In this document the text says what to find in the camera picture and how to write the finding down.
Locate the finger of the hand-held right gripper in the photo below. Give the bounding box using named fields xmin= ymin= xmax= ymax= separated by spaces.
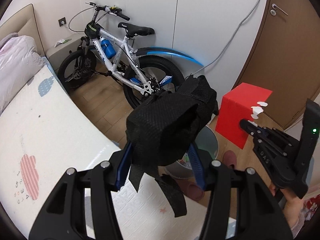
xmin=239 ymin=119 xmax=263 ymax=143
xmin=259 ymin=126 xmax=300 ymax=158

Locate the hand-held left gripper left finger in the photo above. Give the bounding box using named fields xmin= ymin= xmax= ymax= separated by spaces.
xmin=29 ymin=142 xmax=133 ymax=240

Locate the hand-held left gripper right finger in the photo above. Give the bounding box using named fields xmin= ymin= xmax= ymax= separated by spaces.
xmin=187 ymin=142 xmax=293 ymax=240

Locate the red paper bag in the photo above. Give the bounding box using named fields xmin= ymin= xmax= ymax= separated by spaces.
xmin=215 ymin=82 xmax=273 ymax=149

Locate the metal trash bin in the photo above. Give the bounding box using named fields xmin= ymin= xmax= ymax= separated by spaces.
xmin=164 ymin=125 xmax=219 ymax=179

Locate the black fabric bag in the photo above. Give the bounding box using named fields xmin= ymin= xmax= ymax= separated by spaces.
xmin=126 ymin=74 xmax=219 ymax=218

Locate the person's right forearm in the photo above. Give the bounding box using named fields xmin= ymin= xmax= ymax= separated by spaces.
xmin=282 ymin=215 xmax=310 ymax=240

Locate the person's right hand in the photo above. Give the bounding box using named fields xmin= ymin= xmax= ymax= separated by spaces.
xmin=269 ymin=182 xmax=305 ymax=228

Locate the pink slipper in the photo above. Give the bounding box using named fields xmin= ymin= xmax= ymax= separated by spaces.
xmin=222 ymin=150 xmax=237 ymax=170
xmin=181 ymin=180 xmax=205 ymax=201

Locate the red patterned cloth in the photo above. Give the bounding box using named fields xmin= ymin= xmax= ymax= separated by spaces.
xmin=304 ymin=192 xmax=320 ymax=220

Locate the brown wooden door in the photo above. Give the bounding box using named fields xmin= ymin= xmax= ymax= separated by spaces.
xmin=232 ymin=0 xmax=320 ymax=130

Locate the white blue bicycle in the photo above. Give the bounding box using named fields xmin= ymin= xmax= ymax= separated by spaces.
xmin=58 ymin=2 xmax=205 ymax=110

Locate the blue water bottle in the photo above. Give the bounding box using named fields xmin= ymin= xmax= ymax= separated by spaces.
xmin=100 ymin=37 xmax=117 ymax=58

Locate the white wardrobe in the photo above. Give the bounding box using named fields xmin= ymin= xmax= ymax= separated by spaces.
xmin=92 ymin=0 xmax=273 ymax=85

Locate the grey nightstand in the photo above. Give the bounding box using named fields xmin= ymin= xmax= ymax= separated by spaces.
xmin=45 ymin=36 xmax=87 ymax=80

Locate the small white green packet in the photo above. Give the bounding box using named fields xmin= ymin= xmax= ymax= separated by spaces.
xmin=54 ymin=38 xmax=72 ymax=47

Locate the white duvet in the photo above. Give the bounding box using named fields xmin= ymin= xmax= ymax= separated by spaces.
xmin=0 ymin=35 xmax=48 ymax=114

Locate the beige bed headboard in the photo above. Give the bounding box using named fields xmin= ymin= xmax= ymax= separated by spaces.
xmin=0 ymin=4 xmax=47 ymax=58

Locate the grey wall cable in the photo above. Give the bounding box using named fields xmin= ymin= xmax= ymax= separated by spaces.
xmin=204 ymin=0 xmax=272 ymax=68

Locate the metal door handle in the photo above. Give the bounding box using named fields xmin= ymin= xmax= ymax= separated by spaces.
xmin=271 ymin=4 xmax=288 ymax=17

